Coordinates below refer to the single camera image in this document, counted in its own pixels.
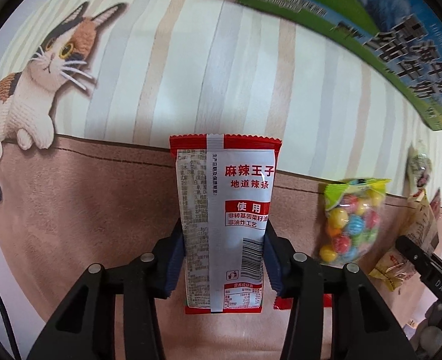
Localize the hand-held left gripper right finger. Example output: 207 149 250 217
265 222 419 360

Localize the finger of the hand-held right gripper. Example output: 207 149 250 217
395 234 434 276

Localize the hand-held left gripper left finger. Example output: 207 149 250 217
26 220 186 360

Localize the white wafer packet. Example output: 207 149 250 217
369 249 424 293

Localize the white cookie packet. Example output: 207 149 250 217
409 191 442 256

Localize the red snack packet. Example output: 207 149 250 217
274 293 334 310

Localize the colourful candy ball bag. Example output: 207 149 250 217
319 178 392 267

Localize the red white spicy strip packet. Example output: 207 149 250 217
168 133 283 315

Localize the small grey snack packet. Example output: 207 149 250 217
407 140 434 196

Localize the printed cardboard box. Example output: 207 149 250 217
233 0 442 132

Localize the cat print blanket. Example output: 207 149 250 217
0 0 442 360

